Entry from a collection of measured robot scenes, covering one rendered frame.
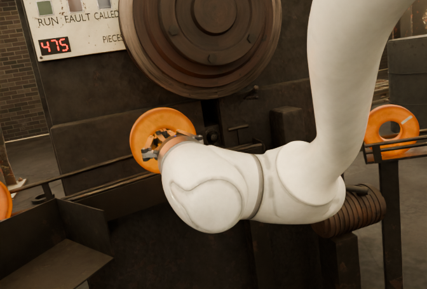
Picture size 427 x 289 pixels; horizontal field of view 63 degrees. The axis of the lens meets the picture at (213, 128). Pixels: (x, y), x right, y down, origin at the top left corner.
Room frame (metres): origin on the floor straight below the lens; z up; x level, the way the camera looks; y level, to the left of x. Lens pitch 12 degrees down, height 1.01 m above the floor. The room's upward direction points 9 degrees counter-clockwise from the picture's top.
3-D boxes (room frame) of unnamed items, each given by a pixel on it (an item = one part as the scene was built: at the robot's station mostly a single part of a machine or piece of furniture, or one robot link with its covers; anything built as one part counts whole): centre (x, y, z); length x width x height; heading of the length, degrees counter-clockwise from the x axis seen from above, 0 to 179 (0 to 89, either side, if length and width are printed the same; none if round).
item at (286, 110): (1.13, -0.24, 0.68); 0.11 x 0.08 x 0.24; 15
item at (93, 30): (1.06, 0.34, 1.15); 0.26 x 0.02 x 0.18; 105
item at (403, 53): (3.22, -2.01, 0.45); 0.59 x 0.59 x 0.89
